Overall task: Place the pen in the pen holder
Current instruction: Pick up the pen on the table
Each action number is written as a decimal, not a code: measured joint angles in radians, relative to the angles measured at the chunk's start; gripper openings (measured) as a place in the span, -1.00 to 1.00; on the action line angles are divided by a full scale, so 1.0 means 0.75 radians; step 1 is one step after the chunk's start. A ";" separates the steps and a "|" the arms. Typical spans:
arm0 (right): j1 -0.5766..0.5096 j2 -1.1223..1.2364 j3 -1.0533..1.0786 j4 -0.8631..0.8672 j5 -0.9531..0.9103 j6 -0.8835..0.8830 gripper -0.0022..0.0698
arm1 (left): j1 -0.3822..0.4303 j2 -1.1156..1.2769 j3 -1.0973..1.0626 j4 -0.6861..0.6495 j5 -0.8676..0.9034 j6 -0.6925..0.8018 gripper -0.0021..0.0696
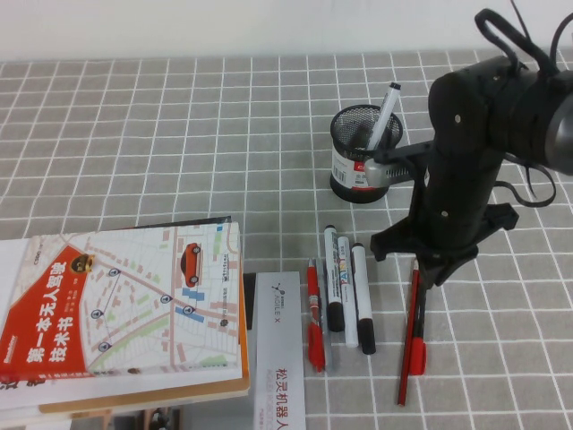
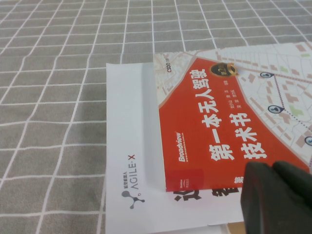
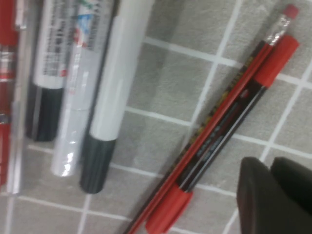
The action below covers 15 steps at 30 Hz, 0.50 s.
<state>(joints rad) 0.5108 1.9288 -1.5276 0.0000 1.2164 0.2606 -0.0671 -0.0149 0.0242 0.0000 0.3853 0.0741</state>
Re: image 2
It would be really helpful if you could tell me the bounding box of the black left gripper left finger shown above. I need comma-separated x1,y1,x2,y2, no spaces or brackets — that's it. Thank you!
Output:
240,160,278,234

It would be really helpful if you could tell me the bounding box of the grey checked tablecloth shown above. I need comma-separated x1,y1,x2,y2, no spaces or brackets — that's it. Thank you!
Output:
0,0,312,234

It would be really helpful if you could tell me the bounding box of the red map cover book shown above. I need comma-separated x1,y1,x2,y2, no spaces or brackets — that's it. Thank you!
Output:
153,41,312,193

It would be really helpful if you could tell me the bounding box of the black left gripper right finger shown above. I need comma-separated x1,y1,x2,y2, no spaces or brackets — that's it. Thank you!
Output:
272,160,312,234

